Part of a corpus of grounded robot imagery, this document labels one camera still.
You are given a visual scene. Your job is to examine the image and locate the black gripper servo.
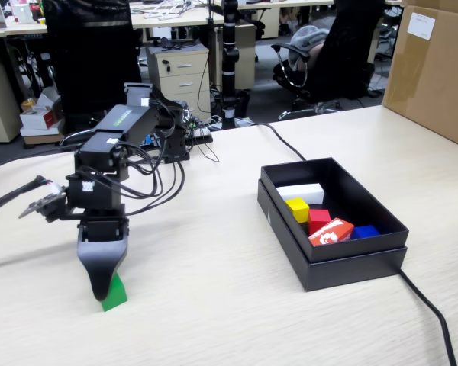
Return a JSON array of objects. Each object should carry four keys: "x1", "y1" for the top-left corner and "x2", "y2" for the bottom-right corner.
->
[{"x1": 66, "y1": 171, "x2": 132, "y2": 303}]

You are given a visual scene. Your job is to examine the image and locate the green wooden cube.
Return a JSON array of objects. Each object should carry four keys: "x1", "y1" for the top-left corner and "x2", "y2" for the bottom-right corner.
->
[{"x1": 100, "y1": 272, "x2": 129, "y2": 313}]

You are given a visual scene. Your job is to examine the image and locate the yellow wooden cube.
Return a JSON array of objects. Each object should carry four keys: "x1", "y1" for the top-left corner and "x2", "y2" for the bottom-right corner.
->
[{"x1": 285, "y1": 197, "x2": 311, "y2": 224}]

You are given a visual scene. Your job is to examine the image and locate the red wooden cube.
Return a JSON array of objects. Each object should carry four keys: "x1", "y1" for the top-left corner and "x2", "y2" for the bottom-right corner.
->
[{"x1": 308, "y1": 208, "x2": 332, "y2": 236}]

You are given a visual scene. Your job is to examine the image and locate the white and red cardboard box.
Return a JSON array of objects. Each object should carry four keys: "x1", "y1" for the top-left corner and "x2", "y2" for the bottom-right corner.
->
[{"x1": 19, "y1": 86, "x2": 64, "y2": 137}]

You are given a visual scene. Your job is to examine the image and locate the orange box with white print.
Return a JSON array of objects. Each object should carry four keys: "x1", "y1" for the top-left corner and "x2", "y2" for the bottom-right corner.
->
[{"x1": 308, "y1": 217, "x2": 355, "y2": 248}]

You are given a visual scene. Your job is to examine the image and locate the black open box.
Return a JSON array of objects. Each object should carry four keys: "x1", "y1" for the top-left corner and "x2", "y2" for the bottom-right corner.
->
[{"x1": 256, "y1": 178, "x2": 408, "y2": 293}]

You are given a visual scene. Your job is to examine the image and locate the black cardboard box tray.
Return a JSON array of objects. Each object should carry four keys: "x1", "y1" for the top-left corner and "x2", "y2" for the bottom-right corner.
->
[{"x1": 260, "y1": 156, "x2": 410, "y2": 264}]

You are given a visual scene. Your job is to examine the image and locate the large brown cardboard box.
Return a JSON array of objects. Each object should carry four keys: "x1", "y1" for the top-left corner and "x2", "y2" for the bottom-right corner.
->
[{"x1": 381, "y1": 0, "x2": 458, "y2": 152}]

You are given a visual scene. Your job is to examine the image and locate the beige low cabinet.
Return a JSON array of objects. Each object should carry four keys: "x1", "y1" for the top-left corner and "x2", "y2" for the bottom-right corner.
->
[{"x1": 0, "y1": 68, "x2": 22, "y2": 144}]

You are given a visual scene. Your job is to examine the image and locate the black mesh office chair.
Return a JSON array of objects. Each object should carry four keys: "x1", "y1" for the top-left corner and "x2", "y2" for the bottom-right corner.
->
[{"x1": 41, "y1": 0, "x2": 153, "y2": 148}]

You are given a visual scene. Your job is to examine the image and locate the white rectangular block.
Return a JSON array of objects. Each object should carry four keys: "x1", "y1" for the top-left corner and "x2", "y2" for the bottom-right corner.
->
[{"x1": 276, "y1": 182, "x2": 325, "y2": 206}]

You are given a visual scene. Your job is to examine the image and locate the black and white pole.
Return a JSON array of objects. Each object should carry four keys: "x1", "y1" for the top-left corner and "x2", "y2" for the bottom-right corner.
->
[{"x1": 213, "y1": 0, "x2": 251, "y2": 129}]

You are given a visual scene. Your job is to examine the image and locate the beige tall cabinet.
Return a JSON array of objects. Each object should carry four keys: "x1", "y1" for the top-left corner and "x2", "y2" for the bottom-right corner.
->
[{"x1": 232, "y1": 23, "x2": 259, "y2": 91}]

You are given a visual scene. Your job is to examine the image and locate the white folding stand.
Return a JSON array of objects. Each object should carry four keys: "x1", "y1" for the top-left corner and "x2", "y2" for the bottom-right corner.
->
[{"x1": 143, "y1": 0, "x2": 194, "y2": 20}]

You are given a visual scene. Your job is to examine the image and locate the blue cube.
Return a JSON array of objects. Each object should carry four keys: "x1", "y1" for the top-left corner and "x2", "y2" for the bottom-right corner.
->
[{"x1": 350, "y1": 225, "x2": 380, "y2": 241}]

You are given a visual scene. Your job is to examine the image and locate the beige office desk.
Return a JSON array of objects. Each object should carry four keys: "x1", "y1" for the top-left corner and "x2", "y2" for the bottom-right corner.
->
[{"x1": 0, "y1": 5, "x2": 224, "y2": 39}]

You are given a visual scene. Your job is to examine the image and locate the grey garment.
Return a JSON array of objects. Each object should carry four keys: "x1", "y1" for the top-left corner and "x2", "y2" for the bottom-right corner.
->
[{"x1": 289, "y1": 24, "x2": 331, "y2": 72}]

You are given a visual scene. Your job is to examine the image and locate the black chair with chrome armrest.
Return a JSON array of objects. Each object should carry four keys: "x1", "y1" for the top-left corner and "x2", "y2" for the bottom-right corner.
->
[{"x1": 270, "y1": 0, "x2": 386, "y2": 121}]

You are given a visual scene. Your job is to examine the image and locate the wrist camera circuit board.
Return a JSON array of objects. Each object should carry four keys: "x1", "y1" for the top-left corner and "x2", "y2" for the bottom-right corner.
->
[{"x1": 18, "y1": 189, "x2": 68, "y2": 220}]

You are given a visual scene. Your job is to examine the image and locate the thick black camera cable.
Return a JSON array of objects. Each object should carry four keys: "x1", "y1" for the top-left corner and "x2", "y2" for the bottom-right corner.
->
[{"x1": 0, "y1": 143, "x2": 76, "y2": 220}]

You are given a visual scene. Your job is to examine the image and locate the beige drawer pedestal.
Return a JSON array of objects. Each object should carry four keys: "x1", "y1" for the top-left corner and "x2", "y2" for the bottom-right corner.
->
[{"x1": 147, "y1": 44, "x2": 211, "y2": 125}]

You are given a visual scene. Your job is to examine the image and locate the black power cable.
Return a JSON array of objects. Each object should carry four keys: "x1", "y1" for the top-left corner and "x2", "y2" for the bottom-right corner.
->
[{"x1": 236, "y1": 121, "x2": 458, "y2": 366}]

